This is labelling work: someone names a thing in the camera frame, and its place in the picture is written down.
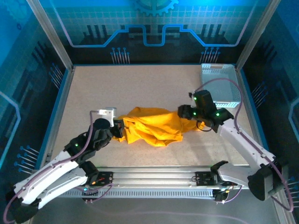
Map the light blue perforated basket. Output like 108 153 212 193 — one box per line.
200 63 242 110

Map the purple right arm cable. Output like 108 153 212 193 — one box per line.
193 77 294 213

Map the aluminium mounting rail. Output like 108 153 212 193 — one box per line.
30 166 281 188

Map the yellow t-shirt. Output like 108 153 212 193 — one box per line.
112 106 206 147

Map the grey metal front panel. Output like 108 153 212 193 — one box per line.
14 182 296 224

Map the small black controller board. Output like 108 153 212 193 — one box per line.
81 186 99 197
213 189 231 202

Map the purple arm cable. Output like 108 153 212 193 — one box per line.
2 110 116 224
193 77 294 213

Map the aluminium frame post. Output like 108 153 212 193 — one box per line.
235 0 281 71
25 0 74 71

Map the grey slotted cable duct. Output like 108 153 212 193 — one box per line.
58 189 215 199

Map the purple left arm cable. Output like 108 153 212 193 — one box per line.
2 110 116 224

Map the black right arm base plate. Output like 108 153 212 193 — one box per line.
195 171 238 187

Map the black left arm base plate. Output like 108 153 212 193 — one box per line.
79 171 114 187

